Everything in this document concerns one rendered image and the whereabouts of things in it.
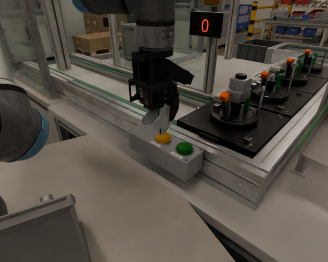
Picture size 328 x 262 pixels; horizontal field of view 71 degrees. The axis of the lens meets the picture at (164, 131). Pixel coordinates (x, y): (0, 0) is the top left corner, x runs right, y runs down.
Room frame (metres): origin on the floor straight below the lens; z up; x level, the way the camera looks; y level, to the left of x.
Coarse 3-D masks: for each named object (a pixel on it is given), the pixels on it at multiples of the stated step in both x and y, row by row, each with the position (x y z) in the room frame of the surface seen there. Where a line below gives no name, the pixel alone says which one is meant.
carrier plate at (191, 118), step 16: (192, 112) 0.64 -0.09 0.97; (208, 112) 0.64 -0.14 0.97; (192, 128) 0.56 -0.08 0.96; (208, 128) 0.54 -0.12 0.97; (224, 128) 0.54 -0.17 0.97; (256, 128) 0.54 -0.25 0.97; (272, 128) 0.54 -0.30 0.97; (224, 144) 0.49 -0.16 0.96; (240, 144) 0.47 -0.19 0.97; (256, 144) 0.47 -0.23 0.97
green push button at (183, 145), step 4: (180, 144) 0.46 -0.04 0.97; (184, 144) 0.46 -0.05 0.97; (188, 144) 0.46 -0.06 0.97; (176, 148) 0.45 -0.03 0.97; (180, 148) 0.45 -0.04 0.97; (184, 148) 0.45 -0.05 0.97; (188, 148) 0.45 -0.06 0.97; (192, 148) 0.45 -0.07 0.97; (180, 152) 0.44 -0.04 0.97; (184, 152) 0.43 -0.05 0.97; (188, 152) 0.44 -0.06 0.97
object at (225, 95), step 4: (224, 92) 0.55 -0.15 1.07; (228, 92) 0.57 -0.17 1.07; (220, 96) 0.54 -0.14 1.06; (224, 96) 0.53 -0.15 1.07; (228, 96) 0.54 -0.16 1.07; (224, 100) 0.54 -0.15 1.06; (228, 100) 0.55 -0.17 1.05; (224, 104) 0.55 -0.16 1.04; (228, 104) 0.55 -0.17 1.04; (224, 108) 0.55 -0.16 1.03; (228, 108) 0.55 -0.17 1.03; (224, 112) 0.56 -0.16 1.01; (228, 112) 0.56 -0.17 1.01
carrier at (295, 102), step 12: (252, 84) 0.81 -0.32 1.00; (276, 84) 0.81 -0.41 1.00; (288, 84) 0.77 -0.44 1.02; (252, 96) 0.76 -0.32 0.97; (264, 96) 0.73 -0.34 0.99; (276, 96) 0.73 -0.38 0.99; (288, 96) 0.74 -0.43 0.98; (300, 96) 0.78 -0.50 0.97; (264, 108) 0.67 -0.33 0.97; (276, 108) 0.67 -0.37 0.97; (288, 108) 0.67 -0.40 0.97; (300, 108) 0.69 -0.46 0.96
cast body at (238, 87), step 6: (234, 78) 0.60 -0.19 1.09; (240, 78) 0.59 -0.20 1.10; (246, 78) 0.59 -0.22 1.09; (234, 84) 0.59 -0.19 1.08; (240, 84) 0.58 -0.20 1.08; (246, 84) 0.58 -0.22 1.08; (228, 90) 0.59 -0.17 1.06; (234, 90) 0.59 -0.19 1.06; (240, 90) 0.58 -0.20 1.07; (246, 90) 0.59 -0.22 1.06; (234, 96) 0.57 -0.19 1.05; (240, 96) 0.56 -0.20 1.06; (246, 96) 0.59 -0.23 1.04; (240, 102) 0.57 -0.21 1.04
